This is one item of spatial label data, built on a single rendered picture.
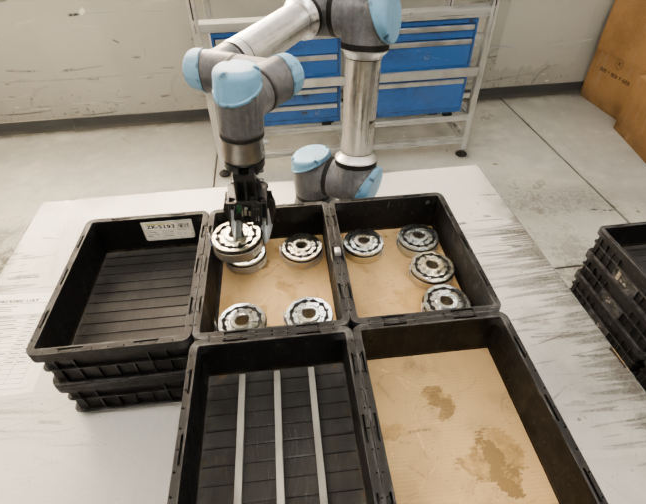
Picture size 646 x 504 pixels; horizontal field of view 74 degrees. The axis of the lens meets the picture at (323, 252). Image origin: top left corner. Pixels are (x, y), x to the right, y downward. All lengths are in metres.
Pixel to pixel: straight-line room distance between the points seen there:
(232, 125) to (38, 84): 3.37
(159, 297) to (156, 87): 2.83
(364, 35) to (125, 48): 2.81
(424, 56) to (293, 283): 2.08
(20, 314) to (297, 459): 0.89
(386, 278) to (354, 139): 0.37
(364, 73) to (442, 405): 0.75
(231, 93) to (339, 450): 0.61
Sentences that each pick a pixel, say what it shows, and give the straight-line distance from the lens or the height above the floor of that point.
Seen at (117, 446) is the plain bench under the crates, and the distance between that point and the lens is 1.05.
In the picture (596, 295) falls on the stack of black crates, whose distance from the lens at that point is 1.87.
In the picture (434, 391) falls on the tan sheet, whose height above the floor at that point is 0.83.
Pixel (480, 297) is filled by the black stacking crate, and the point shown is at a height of 0.89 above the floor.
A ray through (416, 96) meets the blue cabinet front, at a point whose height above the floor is 0.45.
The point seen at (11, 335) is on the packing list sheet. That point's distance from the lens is 1.36.
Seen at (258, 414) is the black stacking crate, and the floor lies 0.83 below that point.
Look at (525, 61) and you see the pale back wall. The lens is 4.21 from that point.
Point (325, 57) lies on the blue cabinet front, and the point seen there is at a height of 0.72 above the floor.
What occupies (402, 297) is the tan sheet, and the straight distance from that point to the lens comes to 1.01.
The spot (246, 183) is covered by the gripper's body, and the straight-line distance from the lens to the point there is 0.77.
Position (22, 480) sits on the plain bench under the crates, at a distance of 1.11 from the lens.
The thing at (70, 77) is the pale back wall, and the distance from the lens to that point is 3.92.
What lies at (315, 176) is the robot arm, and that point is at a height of 0.92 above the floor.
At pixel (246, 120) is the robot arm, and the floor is 1.28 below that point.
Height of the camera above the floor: 1.58
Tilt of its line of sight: 43 degrees down
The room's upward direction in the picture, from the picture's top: 2 degrees counter-clockwise
